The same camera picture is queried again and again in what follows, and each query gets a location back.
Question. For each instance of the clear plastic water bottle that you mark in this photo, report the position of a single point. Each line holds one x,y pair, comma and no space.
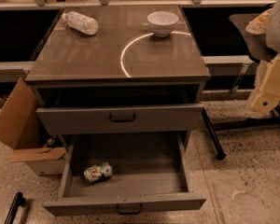
80,22

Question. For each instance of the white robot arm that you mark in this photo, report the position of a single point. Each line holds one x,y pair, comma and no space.
272,35

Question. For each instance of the white ceramic bowl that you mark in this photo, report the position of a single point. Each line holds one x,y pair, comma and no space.
162,23

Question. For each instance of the brown cardboard box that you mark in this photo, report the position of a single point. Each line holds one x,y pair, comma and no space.
22,131

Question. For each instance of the grey drawer cabinet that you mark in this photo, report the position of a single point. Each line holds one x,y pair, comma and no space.
124,64

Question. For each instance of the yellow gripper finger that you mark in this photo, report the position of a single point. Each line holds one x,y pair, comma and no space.
266,95
259,24

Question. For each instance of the closed grey upper drawer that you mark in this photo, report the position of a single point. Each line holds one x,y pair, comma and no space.
133,119

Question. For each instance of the crushed 7up can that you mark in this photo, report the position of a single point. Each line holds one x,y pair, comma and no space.
98,172

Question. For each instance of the black bar on floor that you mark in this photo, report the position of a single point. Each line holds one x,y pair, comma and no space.
18,202

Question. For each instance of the open grey middle drawer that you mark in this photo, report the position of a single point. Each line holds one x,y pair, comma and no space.
149,175

